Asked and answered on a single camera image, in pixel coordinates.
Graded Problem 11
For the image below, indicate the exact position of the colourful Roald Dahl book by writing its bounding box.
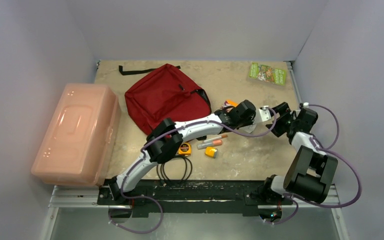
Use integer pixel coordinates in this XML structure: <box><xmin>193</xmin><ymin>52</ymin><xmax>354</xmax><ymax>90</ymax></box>
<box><xmin>220</xmin><ymin>99</ymin><xmax>238</xmax><ymax>112</ymax></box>

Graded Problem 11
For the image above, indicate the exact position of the green booklet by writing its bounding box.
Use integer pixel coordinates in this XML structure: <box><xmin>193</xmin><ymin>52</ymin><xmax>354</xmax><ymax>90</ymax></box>
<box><xmin>248</xmin><ymin>62</ymin><xmax>287</xmax><ymax>86</ymax></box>

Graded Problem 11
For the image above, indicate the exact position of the red student backpack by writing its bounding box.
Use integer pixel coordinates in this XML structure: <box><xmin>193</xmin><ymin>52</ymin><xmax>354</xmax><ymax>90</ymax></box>
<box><xmin>118</xmin><ymin>63</ymin><xmax>212</xmax><ymax>135</ymax></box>

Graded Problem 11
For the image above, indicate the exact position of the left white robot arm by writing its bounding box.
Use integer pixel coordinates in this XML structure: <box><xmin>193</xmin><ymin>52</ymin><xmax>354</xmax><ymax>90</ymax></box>
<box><xmin>108</xmin><ymin>100</ymin><xmax>257</xmax><ymax>205</ymax></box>

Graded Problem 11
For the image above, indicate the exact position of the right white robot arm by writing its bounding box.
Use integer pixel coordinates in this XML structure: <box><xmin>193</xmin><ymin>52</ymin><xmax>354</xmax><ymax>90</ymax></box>
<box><xmin>258</xmin><ymin>102</ymin><xmax>338</xmax><ymax>204</ymax></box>

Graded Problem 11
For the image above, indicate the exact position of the white orange marker pen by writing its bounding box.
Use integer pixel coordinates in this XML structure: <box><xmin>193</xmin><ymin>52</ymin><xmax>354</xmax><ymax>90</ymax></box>
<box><xmin>203</xmin><ymin>134</ymin><xmax>228</xmax><ymax>144</ymax></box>

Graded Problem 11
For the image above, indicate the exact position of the grey orange highlighter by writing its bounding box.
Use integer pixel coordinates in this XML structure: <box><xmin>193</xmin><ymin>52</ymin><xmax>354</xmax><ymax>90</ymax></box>
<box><xmin>197</xmin><ymin>139</ymin><xmax>223</xmax><ymax>150</ymax></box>

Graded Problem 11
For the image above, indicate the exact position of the yellow grey correction tape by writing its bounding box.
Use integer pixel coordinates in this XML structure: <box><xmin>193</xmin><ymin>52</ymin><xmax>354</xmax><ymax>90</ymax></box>
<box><xmin>204</xmin><ymin>146</ymin><xmax>218</xmax><ymax>159</ymax></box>

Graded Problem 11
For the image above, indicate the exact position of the yellow tape measure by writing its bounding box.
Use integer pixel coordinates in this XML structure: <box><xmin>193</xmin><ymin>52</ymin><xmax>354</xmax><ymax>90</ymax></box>
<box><xmin>177</xmin><ymin>142</ymin><xmax>192</xmax><ymax>157</ymax></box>

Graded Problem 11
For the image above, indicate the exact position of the pink translucent storage box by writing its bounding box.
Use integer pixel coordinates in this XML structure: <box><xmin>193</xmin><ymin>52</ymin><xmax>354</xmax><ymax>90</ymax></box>
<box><xmin>30</xmin><ymin>83</ymin><xmax>121</xmax><ymax>187</ymax></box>

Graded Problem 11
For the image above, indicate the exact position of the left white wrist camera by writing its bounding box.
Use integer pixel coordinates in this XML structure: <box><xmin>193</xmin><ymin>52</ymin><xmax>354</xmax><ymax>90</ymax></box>
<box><xmin>239</xmin><ymin>107</ymin><xmax>272</xmax><ymax>134</ymax></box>

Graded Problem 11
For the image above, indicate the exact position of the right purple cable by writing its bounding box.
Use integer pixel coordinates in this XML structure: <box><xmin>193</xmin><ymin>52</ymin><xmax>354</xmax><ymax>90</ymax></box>
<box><xmin>284</xmin><ymin>103</ymin><xmax>363</xmax><ymax>210</ymax></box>

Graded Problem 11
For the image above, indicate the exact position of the black coiled cable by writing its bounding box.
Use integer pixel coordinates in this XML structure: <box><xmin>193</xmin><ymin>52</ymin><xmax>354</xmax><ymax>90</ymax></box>
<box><xmin>155</xmin><ymin>156</ymin><xmax>193</xmax><ymax>186</ymax></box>

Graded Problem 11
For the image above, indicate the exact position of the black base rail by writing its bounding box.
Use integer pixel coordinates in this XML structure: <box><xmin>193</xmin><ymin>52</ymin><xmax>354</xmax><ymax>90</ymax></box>
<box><xmin>97</xmin><ymin>179</ymin><xmax>295</xmax><ymax>220</ymax></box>

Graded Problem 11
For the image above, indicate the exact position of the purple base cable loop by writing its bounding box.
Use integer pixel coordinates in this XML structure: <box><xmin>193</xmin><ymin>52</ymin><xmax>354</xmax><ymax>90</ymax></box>
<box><xmin>108</xmin><ymin>192</ymin><xmax>165</xmax><ymax>233</ymax></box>

